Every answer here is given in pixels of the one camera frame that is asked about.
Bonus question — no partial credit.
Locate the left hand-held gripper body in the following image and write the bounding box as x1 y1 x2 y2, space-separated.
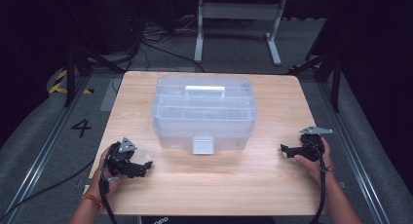
103 137 146 179

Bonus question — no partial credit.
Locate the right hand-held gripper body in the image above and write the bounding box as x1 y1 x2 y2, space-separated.
290 126 334 163

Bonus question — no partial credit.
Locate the clear plastic storage box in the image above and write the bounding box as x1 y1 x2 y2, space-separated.
151 73 258 156

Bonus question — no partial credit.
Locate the person's right hand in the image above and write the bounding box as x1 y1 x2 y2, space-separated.
293 135 335 187

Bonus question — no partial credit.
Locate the person's left hand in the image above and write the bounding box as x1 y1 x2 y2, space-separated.
89 145 126 203

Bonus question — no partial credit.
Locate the black thing with white print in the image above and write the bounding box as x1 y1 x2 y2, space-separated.
140 215 277 224

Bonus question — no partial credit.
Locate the black tripod stand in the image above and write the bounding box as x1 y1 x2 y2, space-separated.
62 47 126 108
288 48 344 114

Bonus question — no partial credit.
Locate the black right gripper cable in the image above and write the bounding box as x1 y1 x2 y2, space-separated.
308 137 334 224

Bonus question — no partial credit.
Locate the grey metal floor rail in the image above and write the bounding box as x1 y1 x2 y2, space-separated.
0 77 94 224
319 83 391 224

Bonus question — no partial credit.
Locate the orange beaded bracelet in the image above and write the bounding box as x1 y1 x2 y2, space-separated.
81 193 104 209

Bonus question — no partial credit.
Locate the long black floor cable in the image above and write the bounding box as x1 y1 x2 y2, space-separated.
0 158 95 220

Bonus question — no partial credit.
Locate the bundle of black floor cables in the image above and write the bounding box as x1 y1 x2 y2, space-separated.
125 0 207 73

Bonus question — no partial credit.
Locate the grey metal desk frame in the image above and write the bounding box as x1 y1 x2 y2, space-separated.
193 0 287 67

